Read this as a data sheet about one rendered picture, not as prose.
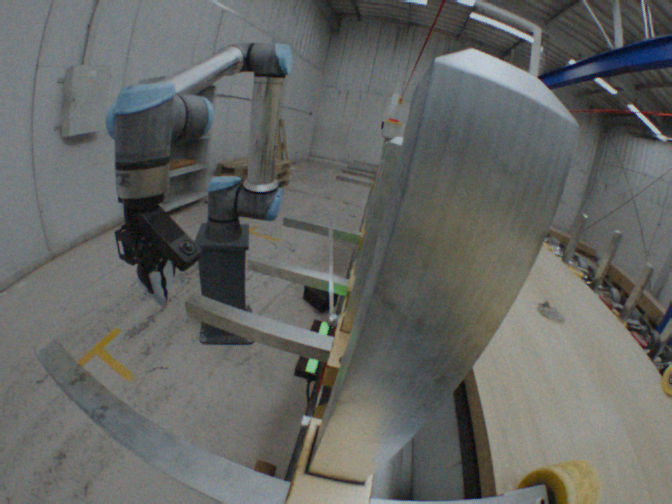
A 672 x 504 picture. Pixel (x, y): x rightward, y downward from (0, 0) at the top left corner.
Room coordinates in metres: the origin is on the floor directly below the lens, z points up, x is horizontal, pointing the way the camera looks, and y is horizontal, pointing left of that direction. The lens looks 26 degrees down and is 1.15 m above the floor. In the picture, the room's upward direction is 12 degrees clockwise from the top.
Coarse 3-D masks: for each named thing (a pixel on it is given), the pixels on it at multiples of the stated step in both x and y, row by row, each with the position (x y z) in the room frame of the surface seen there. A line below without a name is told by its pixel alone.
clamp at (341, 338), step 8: (344, 312) 0.35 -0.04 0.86; (336, 336) 0.28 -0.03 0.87; (344, 336) 0.29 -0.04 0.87; (336, 344) 0.27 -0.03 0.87; (344, 344) 0.27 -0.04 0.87; (336, 352) 0.25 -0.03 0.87; (328, 360) 0.23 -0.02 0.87; (336, 360) 0.24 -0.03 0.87; (328, 368) 0.23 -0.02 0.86; (336, 368) 0.23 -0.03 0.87; (328, 376) 0.23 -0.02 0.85; (336, 376) 0.22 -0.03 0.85; (328, 384) 0.23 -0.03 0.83
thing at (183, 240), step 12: (144, 216) 0.28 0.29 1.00; (156, 216) 0.30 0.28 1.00; (168, 216) 0.32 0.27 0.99; (144, 228) 0.28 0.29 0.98; (156, 228) 0.28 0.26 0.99; (168, 228) 0.30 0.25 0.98; (180, 228) 0.32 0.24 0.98; (156, 240) 0.27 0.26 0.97; (168, 240) 0.28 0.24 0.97; (180, 240) 0.30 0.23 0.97; (192, 240) 0.31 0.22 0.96; (168, 252) 0.27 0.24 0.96; (180, 252) 0.28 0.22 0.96; (192, 252) 0.29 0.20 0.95; (180, 264) 0.27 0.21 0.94; (192, 264) 0.29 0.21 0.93
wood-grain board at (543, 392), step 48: (528, 288) 0.52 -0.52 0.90; (576, 288) 0.60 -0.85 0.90; (528, 336) 0.31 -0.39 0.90; (576, 336) 0.32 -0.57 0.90; (624, 336) 0.33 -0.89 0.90; (480, 384) 0.20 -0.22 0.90; (528, 384) 0.19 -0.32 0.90; (576, 384) 0.18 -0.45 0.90; (624, 384) 0.16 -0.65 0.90; (480, 432) 0.13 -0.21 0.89; (528, 432) 0.11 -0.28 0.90; (576, 432) 0.09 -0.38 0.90; (624, 432) 0.06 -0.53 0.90; (480, 480) 0.07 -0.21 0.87; (624, 480) -0.02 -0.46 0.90
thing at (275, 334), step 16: (192, 304) 0.28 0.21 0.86; (208, 304) 0.29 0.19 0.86; (224, 304) 0.31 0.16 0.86; (208, 320) 0.28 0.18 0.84; (224, 320) 0.28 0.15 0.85; (240, 320) 0.28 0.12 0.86; (256, 320) 0.29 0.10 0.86; (272, 320) 0.30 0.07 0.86; (256, 336) 0.27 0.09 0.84; (272, 336) 0.27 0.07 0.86; (288, 336) 0.27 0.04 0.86; (304, 336) 0.28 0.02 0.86; (320, 336) 0.29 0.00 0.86; (304, 352) 0.26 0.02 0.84; (320, 352) 0.26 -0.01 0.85
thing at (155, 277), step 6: (150, 276) 0.27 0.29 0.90; (156, 276) 0.29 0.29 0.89; (138, 282) 0.29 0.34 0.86; (156, 282) 0.29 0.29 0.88; (144, 288) 0.29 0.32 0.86; (156, 288) 0.28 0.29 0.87; (162, 288) 0.30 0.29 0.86; (150, 294) 0.27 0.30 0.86; (156, 294) 0.28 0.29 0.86; (162, 294) 0.29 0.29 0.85; (156, 300) 0.28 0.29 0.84; (162, 300) 0.29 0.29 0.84
